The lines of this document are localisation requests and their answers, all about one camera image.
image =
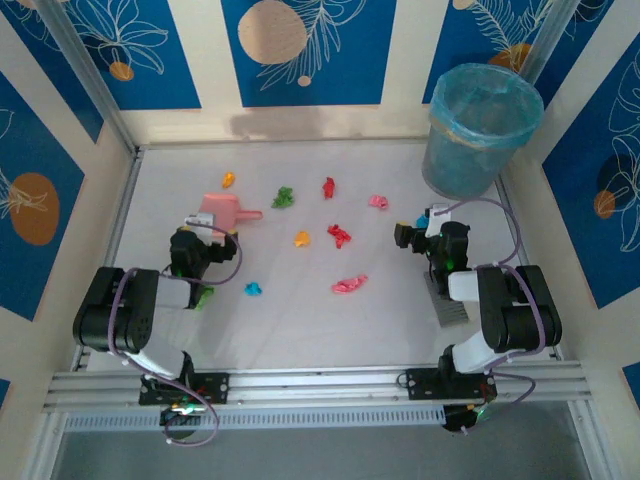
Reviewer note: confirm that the aluminium mounting rail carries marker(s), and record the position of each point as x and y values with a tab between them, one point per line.
320	387

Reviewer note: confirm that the large pink paper scrap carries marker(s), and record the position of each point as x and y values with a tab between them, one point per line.
349	284

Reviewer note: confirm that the aluminium table side rail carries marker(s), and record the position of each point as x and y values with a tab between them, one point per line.
125	200
504	192

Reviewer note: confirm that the wooden brush grey bristles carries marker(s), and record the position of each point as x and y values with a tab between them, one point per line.
450	312

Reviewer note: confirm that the pink plastic dustpan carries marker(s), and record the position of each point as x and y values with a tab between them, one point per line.
220	207

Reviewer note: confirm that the dark green paper scrap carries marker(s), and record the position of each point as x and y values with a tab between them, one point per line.
283	198

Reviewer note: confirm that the black controller box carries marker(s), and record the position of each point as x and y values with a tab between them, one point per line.
175	417
460	417

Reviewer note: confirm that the light green paper scrap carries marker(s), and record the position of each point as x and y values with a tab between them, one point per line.
205	299

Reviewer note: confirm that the small orange paper scrap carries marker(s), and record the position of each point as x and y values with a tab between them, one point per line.
229	179

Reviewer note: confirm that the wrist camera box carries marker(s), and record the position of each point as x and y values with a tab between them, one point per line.
200	220
436	220

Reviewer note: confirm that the bin with blue bag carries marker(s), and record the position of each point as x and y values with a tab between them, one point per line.
480	135

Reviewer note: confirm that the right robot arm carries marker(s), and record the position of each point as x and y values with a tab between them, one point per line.
520	320

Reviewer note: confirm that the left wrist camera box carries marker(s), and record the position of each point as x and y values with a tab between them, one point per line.
200	220

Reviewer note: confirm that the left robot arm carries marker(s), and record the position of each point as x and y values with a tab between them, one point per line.
135	320

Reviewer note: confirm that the aluminium frame post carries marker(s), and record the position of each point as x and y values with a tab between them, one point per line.
85	65
550	35

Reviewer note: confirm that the small pink paper scrap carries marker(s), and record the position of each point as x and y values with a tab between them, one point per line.
378	202

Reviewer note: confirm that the blue paper scrap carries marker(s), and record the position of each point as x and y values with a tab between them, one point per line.
253	289
421	220

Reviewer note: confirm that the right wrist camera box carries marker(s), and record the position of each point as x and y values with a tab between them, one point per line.
436	220

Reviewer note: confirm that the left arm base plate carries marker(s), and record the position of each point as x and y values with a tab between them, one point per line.
215	387

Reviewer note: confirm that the red paper scrap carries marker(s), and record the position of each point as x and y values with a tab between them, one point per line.
328	188
339	235

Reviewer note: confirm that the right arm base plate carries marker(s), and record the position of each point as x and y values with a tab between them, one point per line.
425	384

